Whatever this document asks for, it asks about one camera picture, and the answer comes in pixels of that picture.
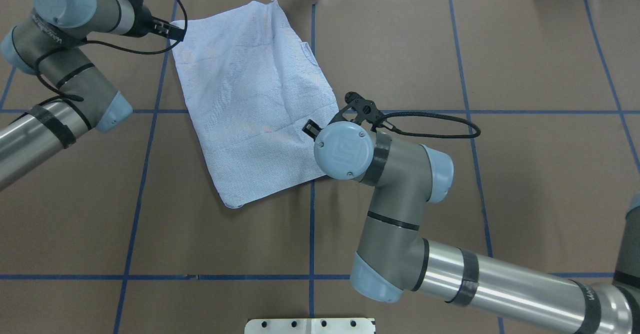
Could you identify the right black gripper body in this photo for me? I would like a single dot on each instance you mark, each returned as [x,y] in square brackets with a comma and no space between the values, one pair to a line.
[312,127]

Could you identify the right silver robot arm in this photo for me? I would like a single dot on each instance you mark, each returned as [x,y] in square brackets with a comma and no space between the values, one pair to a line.
[546,192]

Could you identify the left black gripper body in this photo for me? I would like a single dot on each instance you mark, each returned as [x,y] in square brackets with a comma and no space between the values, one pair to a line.
[142,25]

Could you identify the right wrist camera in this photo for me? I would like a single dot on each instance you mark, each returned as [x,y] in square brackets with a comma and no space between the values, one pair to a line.
[365,111]

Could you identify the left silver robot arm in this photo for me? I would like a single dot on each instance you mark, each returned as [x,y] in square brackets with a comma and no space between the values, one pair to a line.
[48,45]

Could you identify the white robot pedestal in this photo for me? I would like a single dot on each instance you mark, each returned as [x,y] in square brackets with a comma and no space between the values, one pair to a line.
[327,325]

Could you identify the blue striped dress shirt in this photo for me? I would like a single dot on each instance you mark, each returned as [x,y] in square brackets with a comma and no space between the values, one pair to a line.
[250,84]

